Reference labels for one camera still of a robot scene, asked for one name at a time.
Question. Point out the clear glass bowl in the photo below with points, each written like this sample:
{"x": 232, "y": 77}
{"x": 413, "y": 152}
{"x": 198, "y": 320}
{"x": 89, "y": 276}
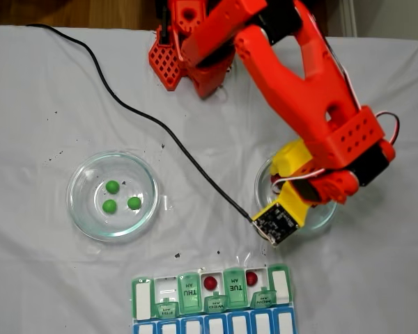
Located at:
{"x": 320, "y": 219}
{"x": 83, "y": 215}

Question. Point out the white baseboard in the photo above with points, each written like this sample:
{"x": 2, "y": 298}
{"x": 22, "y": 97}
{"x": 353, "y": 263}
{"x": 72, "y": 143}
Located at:
{"x": 350, "y": 17}

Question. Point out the weekly pill organizer box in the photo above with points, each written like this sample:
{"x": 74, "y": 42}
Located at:
{"x": 235, "y": 292}

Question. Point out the green ball pill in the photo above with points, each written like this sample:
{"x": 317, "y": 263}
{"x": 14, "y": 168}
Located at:
{"x": 134, "y": 203}
{"x": 109, "y": 206}
{"x": 112, "y": 186}

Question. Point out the white table cloth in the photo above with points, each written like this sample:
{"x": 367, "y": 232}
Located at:
{"x": 38, "y": 104}

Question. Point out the camera board on yellow mount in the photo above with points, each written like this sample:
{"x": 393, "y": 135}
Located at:
{"x": 275, "y": 222}

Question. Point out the black table clamp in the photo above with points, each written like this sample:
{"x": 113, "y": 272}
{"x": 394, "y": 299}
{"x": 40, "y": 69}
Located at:
{"x": 163, "y": 21}

